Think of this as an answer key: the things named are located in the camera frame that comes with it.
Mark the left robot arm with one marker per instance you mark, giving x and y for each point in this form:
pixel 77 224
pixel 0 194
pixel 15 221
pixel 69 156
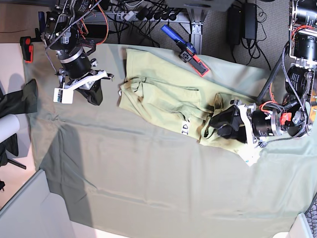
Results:
pixel 288 101

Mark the red black clamp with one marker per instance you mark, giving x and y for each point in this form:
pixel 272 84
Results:
pixel 27 49

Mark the white ID label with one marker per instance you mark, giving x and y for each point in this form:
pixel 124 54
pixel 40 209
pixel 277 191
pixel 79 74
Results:
pixel 185 127

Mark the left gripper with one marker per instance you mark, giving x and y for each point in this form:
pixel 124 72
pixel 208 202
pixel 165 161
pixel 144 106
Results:
pixel 229 120

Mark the grey-green table cloth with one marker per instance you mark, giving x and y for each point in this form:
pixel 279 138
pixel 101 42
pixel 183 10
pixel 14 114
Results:
pixel 121 174

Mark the white plastic bin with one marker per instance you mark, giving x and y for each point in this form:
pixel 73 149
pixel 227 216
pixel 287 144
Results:
pixel 35 212

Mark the white power strip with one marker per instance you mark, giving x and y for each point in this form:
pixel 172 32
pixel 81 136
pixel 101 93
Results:
pixel 154 16

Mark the black power adapter brick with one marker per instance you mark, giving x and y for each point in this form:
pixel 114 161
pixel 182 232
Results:
pixel 233 26

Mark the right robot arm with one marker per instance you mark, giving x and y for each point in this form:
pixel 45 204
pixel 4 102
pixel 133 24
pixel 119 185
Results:
pixel 63 34

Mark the light green T-shirt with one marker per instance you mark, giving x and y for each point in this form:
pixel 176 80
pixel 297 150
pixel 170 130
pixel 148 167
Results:
pixel 165 95

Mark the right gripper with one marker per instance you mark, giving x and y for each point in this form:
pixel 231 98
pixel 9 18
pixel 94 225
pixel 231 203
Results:
pixel 91 85

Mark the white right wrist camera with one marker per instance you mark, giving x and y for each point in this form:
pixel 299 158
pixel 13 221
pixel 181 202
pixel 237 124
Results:
pixel 64 96

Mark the white cylinder roll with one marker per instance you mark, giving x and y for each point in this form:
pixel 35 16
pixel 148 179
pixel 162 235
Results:
pixel 9 125

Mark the dark green cloth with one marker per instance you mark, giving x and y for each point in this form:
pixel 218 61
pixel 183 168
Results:
pixel 24 101

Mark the aluminium frame post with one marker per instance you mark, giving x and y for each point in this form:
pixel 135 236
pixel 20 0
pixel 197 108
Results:
pixel 197 17

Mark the blue orange bar clamp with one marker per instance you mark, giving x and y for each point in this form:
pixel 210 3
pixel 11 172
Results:
pixel 187 53

